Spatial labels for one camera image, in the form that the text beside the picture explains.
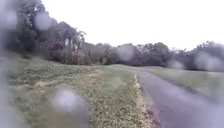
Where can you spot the wood of trees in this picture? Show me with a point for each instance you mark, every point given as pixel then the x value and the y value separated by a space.
pixel 66 46

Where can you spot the grey gravel path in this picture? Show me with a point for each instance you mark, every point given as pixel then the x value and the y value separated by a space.
pixel 180 100

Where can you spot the grass field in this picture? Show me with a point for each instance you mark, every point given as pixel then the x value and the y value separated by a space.
pixel 100 90
pixel 196 80

